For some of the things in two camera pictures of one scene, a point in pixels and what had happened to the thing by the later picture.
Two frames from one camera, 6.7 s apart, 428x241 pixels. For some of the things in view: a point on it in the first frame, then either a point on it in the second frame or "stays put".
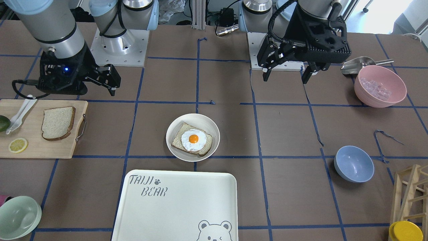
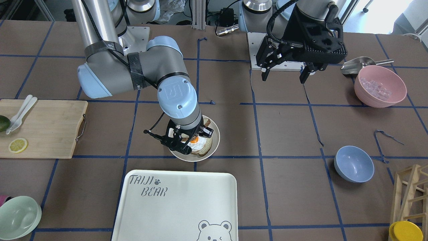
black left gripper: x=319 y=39 stays put
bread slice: x=57 y=123 to x=185 y=137
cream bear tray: x=174 y=205 stays put
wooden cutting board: x=30 y=128 stays put
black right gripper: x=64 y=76 to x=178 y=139
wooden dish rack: x=410 y=197 stays put
